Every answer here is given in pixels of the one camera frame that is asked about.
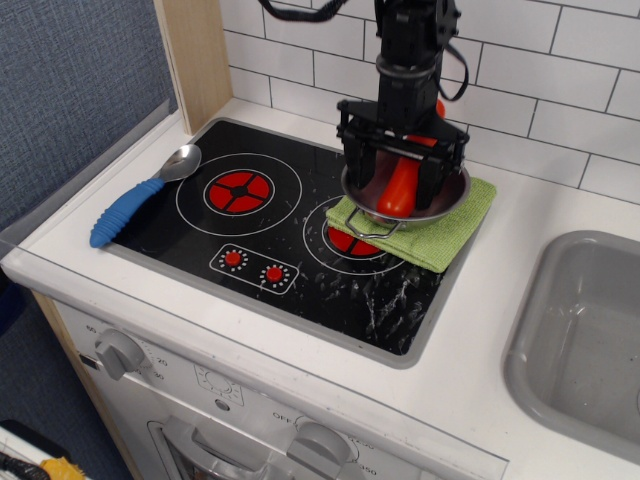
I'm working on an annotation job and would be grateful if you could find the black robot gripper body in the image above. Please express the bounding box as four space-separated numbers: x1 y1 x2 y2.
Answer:
337 67 469 161

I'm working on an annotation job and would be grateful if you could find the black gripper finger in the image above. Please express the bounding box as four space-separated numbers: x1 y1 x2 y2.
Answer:
416 155 461 210
343 138 377 189

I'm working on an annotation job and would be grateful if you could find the red toy sausage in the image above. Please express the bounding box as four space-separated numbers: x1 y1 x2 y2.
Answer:
376 98 447 219

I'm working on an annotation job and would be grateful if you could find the blue handled metal spoon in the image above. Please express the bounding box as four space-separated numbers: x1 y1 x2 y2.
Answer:
89 144 202 248

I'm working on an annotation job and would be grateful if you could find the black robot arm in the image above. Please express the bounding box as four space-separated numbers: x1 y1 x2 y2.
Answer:
337 1 469 209

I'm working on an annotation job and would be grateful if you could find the black toy stove top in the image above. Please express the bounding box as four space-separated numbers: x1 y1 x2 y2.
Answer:
108 120 461 368

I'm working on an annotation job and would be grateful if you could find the small steel wok pan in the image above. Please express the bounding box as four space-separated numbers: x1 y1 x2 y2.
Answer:
341 151 471 240

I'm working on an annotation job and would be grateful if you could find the green microfiber cloth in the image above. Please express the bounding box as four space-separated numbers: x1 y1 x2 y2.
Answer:
326 177 497 273

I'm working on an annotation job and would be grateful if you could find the grey plastic sink basin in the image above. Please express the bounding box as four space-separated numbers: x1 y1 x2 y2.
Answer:
504 230 639 463

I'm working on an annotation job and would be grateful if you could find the grey right oven knob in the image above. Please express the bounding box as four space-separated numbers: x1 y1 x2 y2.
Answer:
286 422 351 479

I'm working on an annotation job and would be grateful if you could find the grey oven knob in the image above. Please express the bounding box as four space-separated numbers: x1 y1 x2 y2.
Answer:
286 422 351 479
95 329 145 380

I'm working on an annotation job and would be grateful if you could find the grey left oven knob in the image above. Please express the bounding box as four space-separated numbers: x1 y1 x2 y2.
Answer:
95 329 145 380

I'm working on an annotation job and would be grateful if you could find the white toy oven front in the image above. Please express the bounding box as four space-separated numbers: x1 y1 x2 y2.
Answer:
56 304 507 479

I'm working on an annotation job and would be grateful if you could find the yellow object at bottom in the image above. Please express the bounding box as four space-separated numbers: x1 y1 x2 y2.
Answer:
39 457 87 480

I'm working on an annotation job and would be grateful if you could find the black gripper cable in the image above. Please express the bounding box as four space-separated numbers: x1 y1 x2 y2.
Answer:
257 0 470 102

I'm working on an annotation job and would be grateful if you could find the wooden side post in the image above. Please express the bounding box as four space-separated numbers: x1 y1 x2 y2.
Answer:
154 0 233 135

